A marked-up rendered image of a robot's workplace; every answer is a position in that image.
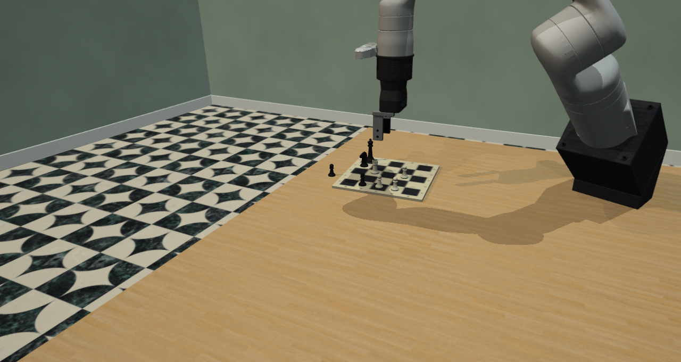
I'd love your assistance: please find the black and cream chessboard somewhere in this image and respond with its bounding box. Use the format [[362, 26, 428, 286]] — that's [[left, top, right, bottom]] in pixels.
[[332, 157, 439, 202]]

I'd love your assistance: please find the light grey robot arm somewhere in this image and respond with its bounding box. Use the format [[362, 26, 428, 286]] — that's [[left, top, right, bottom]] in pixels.
[[378, 0, 637, 149]]

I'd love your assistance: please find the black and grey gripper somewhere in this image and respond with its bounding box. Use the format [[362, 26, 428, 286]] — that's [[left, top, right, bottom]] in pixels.
[[355, 30, 414, 141]]

